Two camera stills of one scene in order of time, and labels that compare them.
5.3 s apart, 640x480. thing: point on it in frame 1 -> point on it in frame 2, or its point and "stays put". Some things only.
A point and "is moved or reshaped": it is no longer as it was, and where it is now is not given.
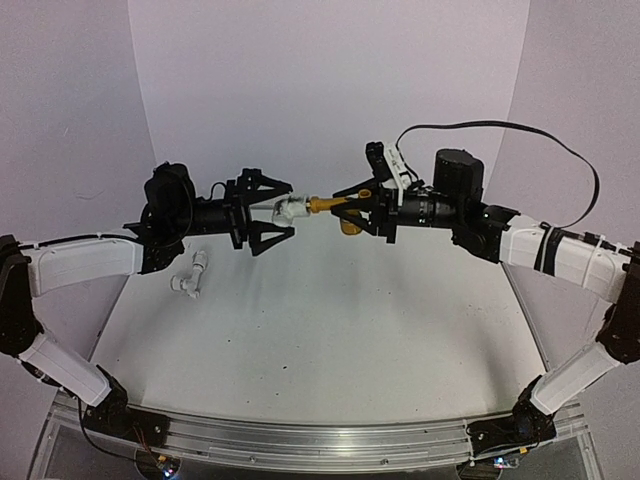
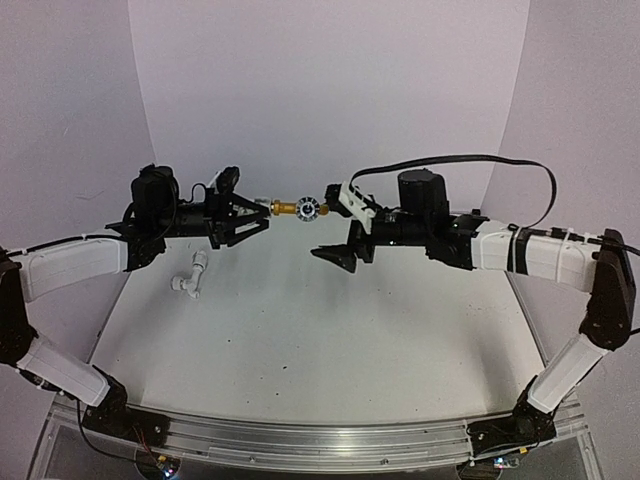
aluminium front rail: (291, 445) stays put
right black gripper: (382, 214) -> (340, 254)
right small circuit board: (506, 462) stays put
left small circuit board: (168, 465) stays put
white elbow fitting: (284, 210) is moved or reshaped
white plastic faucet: (191, 286) stays put
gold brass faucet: (315, 204) -> (306, 208)
